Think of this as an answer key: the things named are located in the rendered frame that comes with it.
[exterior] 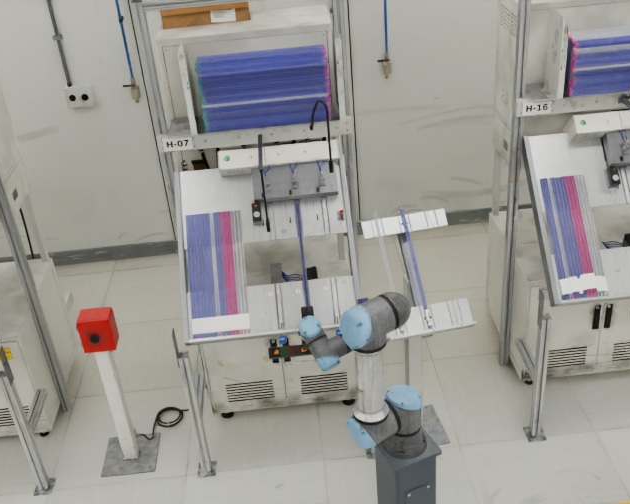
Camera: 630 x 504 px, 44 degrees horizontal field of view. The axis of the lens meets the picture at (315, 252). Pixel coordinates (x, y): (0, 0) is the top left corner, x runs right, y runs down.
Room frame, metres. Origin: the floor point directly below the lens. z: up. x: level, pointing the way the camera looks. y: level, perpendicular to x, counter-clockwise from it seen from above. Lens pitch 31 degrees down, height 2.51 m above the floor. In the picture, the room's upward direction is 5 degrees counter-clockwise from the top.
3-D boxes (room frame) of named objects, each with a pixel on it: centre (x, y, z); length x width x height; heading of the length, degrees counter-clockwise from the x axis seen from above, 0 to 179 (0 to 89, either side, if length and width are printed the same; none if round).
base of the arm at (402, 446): (1.94, -0.25, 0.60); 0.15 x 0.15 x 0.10
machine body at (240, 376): (3.05, 0.20, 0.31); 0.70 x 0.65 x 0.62; 91
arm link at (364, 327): (1.87, -0.14, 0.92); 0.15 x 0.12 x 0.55; 121
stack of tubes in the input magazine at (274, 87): (2.93, 0.14, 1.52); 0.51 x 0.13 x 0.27; 91
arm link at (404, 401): (1.94, -0.24, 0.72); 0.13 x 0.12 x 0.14; 121
